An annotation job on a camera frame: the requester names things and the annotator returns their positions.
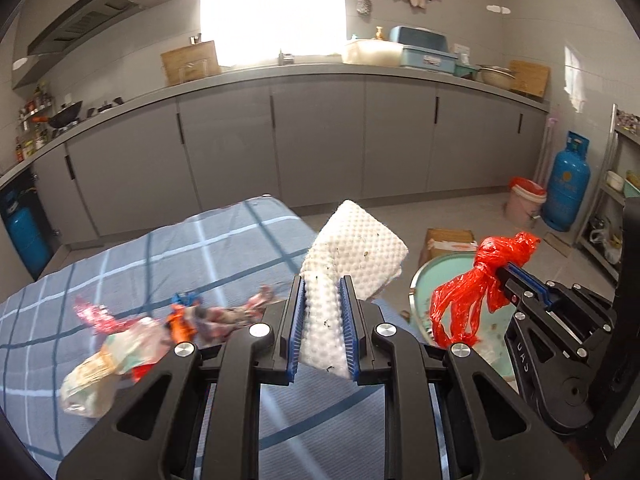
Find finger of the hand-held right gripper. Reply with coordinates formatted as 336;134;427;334
502;280;551;411
500;263;617;319

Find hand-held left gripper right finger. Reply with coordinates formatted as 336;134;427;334
339;275;586;480

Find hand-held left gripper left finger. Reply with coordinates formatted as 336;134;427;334
56;276;307;480

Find grey patterned wrapper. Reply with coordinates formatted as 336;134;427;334
197;284;275;343

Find white foam sheet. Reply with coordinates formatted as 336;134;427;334
299;199;408;380

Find red plastic bag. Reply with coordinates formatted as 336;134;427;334
430;232;543;348

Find mint green basin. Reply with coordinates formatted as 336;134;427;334
409;252;521;396

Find orange and blue wrapper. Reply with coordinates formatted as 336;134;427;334
167;292;206;345

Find clear plastic bag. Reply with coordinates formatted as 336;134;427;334
60;316;173;418
590;227;623;263

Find red cellophane wrapper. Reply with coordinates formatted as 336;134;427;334
74;296;126;335

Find clear plastic bag on shelf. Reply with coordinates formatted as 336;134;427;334
590;227;623;263

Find pink bucket with red liner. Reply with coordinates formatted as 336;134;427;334
502;176;548;228

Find blue gas cylinder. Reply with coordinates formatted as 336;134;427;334
2;195;53;273
542;131;591;232

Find cardboard box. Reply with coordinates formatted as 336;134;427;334
424;228;478;266

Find metal shelf rack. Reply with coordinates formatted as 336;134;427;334
577;102;640;281

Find blue checked blanket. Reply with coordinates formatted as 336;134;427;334
0;195;451;480

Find grey kitchen counter cabinets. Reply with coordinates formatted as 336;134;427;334
0;62;551;281

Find small side window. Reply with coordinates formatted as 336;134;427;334
565;46;588;113

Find plain wooden cutting board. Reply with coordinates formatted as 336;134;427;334
509;60;551;98

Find metal basin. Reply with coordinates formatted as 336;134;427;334
475;64;516;86

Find white plastic container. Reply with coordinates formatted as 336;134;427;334
342;40;403;67

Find blue dish box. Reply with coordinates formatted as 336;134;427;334
389;26;461;72

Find wooden cutting board in holder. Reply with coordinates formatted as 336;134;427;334
160;40;222;86

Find gas stove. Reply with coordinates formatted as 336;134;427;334
52;96;126;136

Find black wok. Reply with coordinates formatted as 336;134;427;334
34;101;84;129

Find bright window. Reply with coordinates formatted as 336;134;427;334
182;0;348;66

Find spice rack with bottles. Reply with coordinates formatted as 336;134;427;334
17;82;53;133

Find pink mop handle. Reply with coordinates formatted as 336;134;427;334
532;117;558;186

